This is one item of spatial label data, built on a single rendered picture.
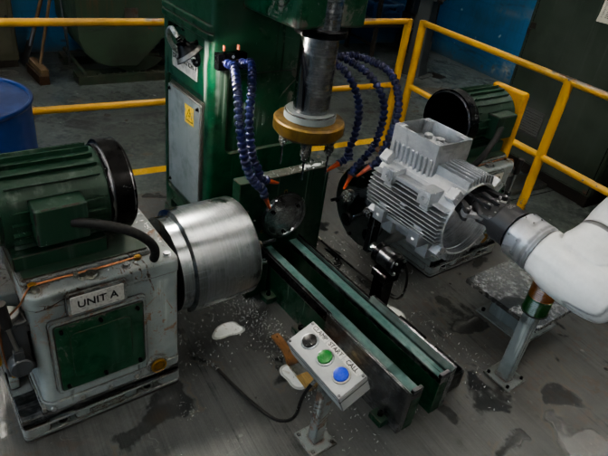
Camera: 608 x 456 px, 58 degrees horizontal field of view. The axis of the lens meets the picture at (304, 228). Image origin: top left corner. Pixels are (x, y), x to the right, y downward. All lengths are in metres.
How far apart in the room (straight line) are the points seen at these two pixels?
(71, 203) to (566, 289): 0.84
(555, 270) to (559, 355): 0.78
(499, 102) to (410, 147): 0.72
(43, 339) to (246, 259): 0.45
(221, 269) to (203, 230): 0.10
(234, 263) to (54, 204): 0.43
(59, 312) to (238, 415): 0.46
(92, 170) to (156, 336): 0.39
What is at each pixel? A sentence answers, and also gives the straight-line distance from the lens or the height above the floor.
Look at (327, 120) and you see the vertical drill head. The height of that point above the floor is 1.35.
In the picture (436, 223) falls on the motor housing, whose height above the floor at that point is 1.33.
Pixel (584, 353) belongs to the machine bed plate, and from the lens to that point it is 1.79.
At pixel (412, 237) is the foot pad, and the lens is 1.10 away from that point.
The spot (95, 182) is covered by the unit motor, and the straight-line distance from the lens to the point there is 1.08.
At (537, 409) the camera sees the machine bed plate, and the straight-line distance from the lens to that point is 1.55.
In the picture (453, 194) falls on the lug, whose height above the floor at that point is 1.39.
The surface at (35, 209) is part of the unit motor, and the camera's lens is 1.02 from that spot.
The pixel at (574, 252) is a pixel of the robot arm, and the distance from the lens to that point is 0.99.
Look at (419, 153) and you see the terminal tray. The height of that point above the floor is 1.41.
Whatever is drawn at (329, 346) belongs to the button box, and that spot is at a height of 1.07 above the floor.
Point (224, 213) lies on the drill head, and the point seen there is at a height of 1.16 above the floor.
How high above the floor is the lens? 1.84
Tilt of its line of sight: 32 degrees down
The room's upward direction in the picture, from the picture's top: 8 degrees clockwise
